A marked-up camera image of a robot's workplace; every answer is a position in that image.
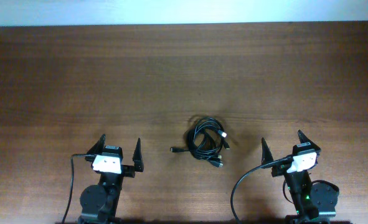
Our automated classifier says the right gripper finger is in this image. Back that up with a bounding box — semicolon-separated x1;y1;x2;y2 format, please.
297;129;321;152
261;138;273;165

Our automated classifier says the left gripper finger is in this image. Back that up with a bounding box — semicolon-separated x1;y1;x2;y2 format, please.
133;138;144;172
87;134;106;155

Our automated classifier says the black USB cable bundle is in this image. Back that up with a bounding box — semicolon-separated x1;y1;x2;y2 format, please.
186;116;231;169

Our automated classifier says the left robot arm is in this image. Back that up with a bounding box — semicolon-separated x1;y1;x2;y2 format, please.
78;135;144;224

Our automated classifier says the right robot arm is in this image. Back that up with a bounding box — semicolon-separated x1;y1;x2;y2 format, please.
261;130;339;223

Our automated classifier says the right camera cable black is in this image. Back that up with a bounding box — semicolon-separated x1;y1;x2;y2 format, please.
230;156;294;224

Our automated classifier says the camera cable black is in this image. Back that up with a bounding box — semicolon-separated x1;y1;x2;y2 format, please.
61;154;95;224
230;156;294;224

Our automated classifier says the left camera cable black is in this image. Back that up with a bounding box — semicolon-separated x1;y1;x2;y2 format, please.
61;154;95;224

